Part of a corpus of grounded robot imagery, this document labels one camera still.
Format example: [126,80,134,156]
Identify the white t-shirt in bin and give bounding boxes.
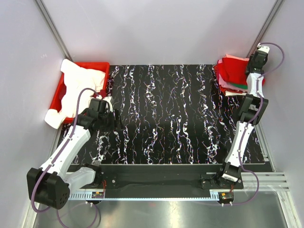
[44,58,107,130]

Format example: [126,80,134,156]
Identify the slotted cable duct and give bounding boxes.
[69,190,219,201]

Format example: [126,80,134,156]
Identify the purple cable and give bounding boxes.
[219,42,285,207]
[30,87,103,228]

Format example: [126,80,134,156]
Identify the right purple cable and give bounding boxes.
[219,42,285,207]

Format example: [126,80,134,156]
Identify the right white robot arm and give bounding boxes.
[215,44,270,188]

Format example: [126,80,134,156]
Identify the red plastic bin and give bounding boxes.
[48,61,111,124]

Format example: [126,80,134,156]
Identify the white folded t-shirt bottom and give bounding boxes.
[224,90,247,96]

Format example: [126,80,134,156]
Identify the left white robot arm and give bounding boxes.
[27,96,123,209]

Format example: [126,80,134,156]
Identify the pink folded t-shirt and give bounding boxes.
[217,54,250,88]

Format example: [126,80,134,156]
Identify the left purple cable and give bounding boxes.
[30,87,103,228]

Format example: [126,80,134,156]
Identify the green folded t-shirt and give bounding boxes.
[232,83,247,90]

